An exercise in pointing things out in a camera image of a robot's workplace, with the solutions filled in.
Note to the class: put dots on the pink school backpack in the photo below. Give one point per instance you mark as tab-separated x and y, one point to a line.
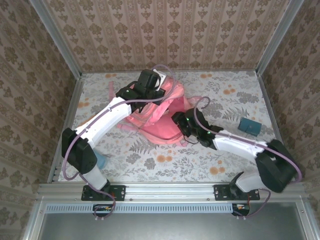
162	125

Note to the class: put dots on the teal pouch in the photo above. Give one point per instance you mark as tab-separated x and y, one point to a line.
250	127

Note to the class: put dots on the light blue pencil case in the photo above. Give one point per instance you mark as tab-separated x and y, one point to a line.
102	161

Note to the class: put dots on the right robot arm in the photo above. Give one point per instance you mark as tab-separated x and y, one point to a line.
237	145

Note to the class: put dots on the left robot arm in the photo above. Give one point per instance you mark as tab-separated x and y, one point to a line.
105	117

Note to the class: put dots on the grey metal sheet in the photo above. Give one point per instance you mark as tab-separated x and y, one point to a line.
170	227

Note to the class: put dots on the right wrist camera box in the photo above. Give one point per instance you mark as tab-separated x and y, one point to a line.
197	120

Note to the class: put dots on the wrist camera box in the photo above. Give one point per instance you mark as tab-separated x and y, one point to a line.
148	78
197	120

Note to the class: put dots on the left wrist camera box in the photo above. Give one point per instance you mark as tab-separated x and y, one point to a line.
148	78

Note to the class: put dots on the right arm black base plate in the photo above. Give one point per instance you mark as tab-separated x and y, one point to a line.
220	193

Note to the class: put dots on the aluminium side rail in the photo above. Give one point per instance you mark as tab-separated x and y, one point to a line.
268	100
72	105

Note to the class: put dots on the long aluminium mounting rail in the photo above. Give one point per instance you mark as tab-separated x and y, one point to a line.
170	191

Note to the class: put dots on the aluminium frame post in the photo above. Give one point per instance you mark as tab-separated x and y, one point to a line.
280	37
57	40

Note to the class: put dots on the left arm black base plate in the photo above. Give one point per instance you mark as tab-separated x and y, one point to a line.
120	192

